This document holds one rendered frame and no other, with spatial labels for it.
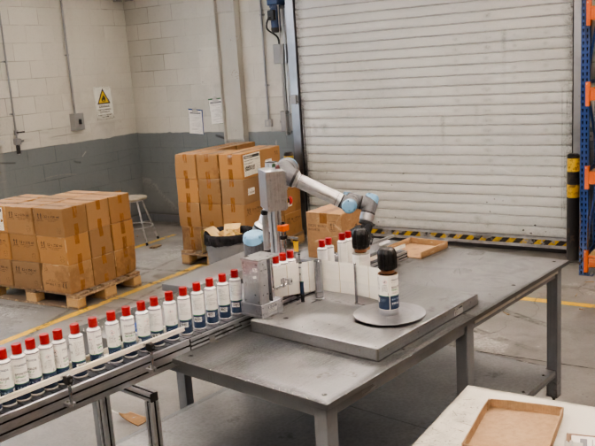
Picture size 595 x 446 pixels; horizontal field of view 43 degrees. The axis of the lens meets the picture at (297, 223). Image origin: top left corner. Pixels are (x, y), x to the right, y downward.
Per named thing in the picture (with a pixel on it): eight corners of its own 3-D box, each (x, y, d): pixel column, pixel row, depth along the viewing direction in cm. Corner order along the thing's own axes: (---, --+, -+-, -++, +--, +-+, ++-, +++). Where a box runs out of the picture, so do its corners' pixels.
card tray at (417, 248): (421, 259, 433) (421, 252, 432) (382, 254, 450) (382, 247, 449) (447, 247, 455) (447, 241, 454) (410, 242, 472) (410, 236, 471)
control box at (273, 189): (267, 211, 358) (265, 172, 354) (260, 206, 374) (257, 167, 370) (289, 210, 360) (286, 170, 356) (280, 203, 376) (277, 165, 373)
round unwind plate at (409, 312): (399, 332, 305) (399, 329, 305) (338, 319, 325) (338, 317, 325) (439, 311, 328) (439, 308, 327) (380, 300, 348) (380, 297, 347)
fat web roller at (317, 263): (320, 301, 352) (318, 261, 348) (312, 299, 355) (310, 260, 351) (327, 298, 356) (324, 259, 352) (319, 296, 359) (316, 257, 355)
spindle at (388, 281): (392, 317, 320) (389, 250, 314) (374, 313, 326) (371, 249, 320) (404, 311, 326) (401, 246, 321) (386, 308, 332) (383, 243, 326)
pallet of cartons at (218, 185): (247, 270, 757) (237, 155, 734) (180, 264, 800) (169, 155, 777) (306, 242, 858) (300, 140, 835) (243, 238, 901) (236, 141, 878)
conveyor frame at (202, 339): (190, 350, 315) (189, 339, 314) (173, 345, 322) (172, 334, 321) (407, 258, 436) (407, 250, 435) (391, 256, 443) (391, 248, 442)
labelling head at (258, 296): (262, 319, 331) (258, 261, 326) (241, 314, 340) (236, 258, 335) (283, 310, 342) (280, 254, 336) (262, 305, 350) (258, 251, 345)
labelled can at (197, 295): (199, 331, 322) (195, 284, 318) (191, 329, 325) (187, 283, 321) (209, 327, 326) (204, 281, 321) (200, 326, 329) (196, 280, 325)
